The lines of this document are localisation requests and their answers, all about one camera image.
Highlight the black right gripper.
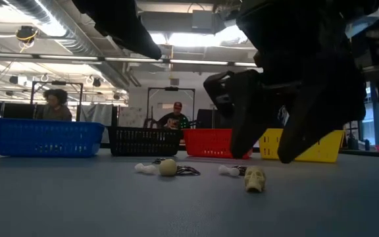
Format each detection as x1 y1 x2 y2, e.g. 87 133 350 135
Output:
204 0 366 164

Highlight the beige plastic skull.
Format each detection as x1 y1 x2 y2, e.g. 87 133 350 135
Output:
243 165 266 194
158 158 178 177

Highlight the white plastic bone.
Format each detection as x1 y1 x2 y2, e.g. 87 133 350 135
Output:
218 164 241 178
134 163 157 175

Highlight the blue plastic basket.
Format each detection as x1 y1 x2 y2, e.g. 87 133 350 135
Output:
0 117 106 157

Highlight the yellow plastic basket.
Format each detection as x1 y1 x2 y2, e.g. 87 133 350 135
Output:
258 128 346 164

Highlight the black monitor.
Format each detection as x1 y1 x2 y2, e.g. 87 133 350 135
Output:
195 108 220 130

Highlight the red plastic basket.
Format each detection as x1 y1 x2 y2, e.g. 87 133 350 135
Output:
182 128 253 160

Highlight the grey ceiling box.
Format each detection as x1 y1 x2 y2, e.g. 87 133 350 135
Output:
191 9 215 30

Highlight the long ceiling light strip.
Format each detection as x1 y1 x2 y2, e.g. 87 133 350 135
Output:
0 51 263 68

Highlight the grey tarp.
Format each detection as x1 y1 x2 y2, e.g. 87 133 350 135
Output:
80 103 114 128

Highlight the person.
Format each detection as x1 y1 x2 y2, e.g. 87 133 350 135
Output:
158 101 190 130
41 88 74 122

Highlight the black plastic basket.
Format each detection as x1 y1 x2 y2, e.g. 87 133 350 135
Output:
106 126 184 157

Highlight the black metal frame rig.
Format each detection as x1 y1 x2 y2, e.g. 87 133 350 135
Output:
146 86 196 129
30 80 84 115

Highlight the ceiling cord reel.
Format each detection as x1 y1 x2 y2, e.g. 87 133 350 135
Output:
15 25 39 43

